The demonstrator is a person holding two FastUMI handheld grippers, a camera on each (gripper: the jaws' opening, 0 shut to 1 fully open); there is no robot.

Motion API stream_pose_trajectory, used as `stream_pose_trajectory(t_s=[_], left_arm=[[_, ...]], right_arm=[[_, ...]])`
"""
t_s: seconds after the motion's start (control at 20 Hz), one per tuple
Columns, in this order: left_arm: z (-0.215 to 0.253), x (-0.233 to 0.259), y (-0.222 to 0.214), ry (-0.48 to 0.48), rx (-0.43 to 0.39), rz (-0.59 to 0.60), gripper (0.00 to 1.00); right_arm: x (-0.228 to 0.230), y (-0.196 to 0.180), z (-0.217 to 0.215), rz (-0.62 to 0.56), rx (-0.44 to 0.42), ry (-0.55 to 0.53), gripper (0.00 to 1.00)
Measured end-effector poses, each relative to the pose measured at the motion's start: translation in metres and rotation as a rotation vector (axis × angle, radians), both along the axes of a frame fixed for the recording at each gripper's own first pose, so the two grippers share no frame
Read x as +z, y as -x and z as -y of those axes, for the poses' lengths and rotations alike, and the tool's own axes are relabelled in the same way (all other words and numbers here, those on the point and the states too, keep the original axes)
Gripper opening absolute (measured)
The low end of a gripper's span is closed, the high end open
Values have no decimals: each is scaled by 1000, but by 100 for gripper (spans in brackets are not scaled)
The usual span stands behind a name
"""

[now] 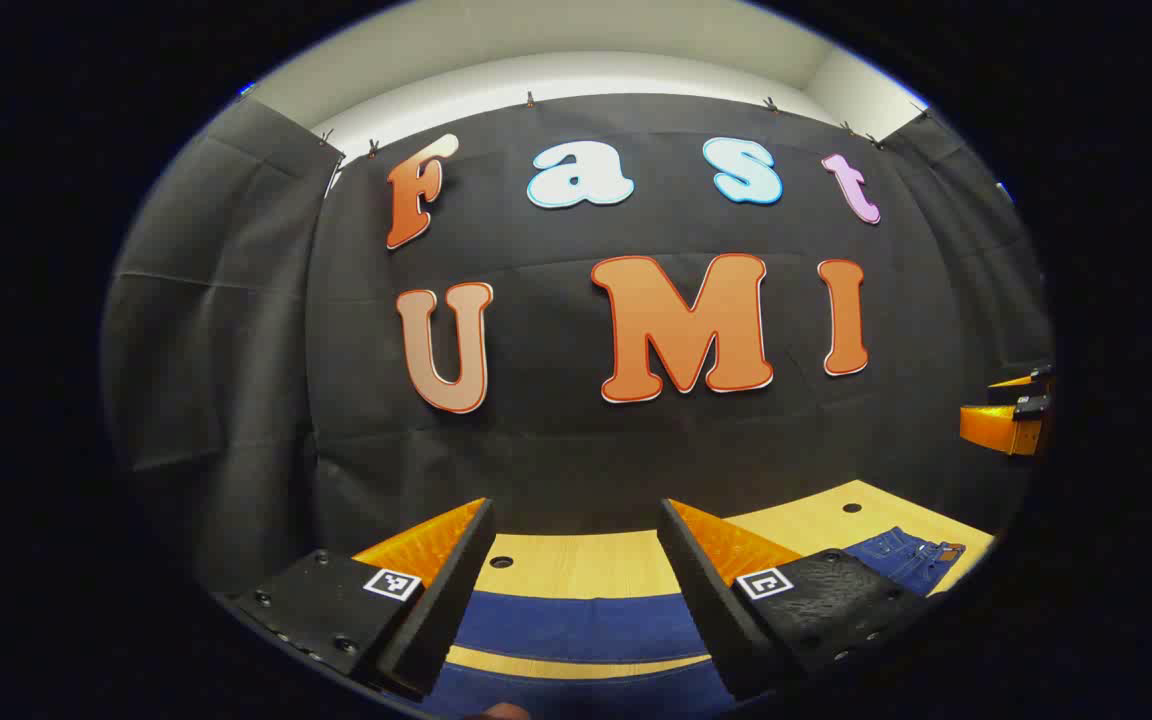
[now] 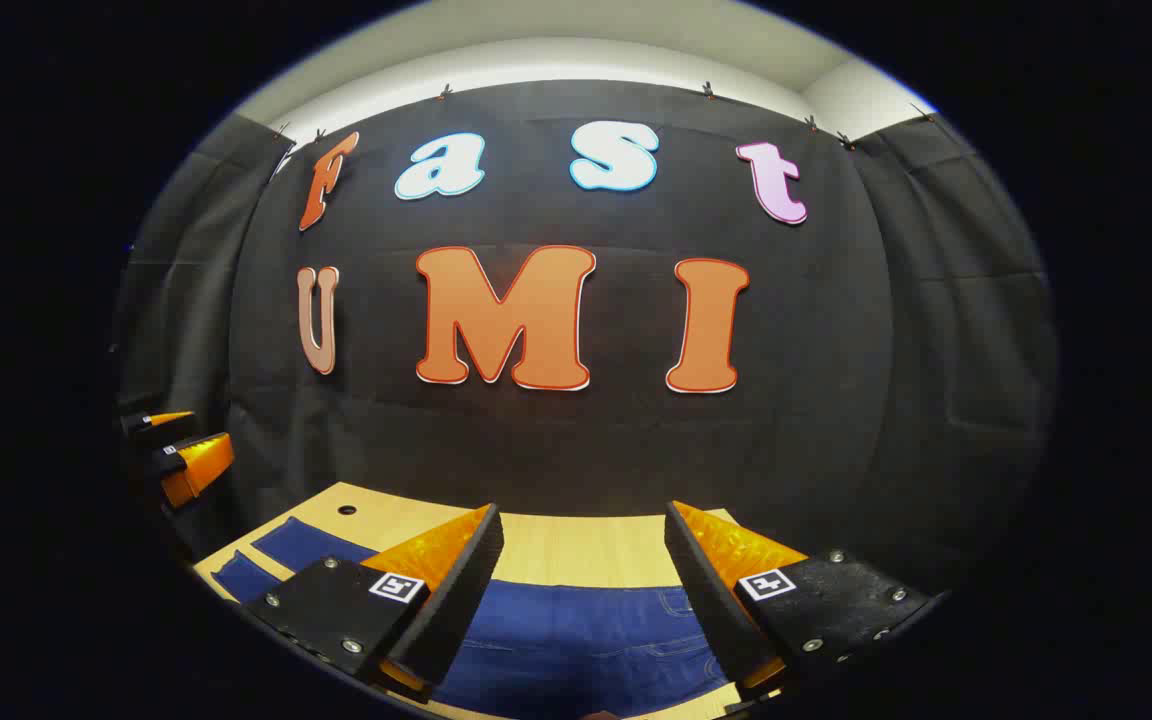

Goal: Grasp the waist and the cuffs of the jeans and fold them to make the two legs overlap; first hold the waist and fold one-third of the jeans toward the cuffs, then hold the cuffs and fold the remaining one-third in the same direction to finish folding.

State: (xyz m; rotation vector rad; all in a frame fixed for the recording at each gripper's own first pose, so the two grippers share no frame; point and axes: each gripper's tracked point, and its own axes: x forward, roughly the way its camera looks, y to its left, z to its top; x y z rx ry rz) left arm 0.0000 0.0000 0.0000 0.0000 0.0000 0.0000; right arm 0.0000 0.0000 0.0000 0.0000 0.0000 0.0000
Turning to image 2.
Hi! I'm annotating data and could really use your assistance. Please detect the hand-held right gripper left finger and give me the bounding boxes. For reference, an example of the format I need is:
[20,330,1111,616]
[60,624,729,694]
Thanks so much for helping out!
[241,503,505,703]

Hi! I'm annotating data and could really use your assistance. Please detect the blue denim jeans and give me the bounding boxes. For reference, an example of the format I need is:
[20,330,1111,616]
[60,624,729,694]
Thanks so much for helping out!
[211,517,737,720]

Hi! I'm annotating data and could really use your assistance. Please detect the black backdrop cloth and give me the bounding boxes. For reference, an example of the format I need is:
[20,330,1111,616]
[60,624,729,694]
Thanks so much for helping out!
[111,80,1057,601]

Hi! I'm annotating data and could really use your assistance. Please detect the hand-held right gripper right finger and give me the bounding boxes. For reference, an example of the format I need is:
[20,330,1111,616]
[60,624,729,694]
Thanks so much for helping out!
[664,500,939,703]

